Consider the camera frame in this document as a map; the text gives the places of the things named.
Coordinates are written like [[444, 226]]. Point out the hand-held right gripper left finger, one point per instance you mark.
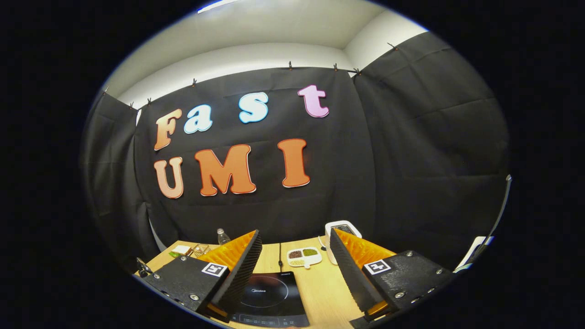
[[244, 274]]

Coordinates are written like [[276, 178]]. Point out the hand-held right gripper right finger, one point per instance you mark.
[[349, 274]]

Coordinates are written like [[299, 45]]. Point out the black induction cooktop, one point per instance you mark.
[[274, 306]]

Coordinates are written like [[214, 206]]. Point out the white divided dish with beans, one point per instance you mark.
[[314, 260]]

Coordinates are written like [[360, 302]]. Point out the clear plastic water bottle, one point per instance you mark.
[[222, 237]]

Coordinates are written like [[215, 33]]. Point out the white toaster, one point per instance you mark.
[[330, 227]]

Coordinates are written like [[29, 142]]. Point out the black metal clamp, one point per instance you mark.
[[142, 267]]

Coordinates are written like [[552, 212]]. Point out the black backdrop cloth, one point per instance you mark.
[[388, 160]]

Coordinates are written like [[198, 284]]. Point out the row of black clips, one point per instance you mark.
[[290, 65]]

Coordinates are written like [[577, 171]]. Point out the ceiling light strip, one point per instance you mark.
[[215, 5]]

